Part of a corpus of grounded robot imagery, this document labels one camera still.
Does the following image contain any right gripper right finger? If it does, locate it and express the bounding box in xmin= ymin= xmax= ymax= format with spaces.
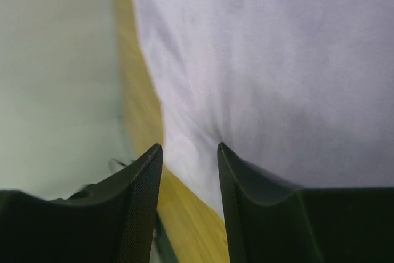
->
xmin=217 ymin=144 xmax=393 ymax=262

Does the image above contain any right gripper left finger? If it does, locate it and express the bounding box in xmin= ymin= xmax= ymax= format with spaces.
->
xmin=1 ymin=144 xmax=163 ymax=262

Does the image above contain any lavender t shirt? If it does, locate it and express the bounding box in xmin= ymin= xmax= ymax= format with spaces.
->
xmin=133 ymin=0 xmax=393 ymax=215

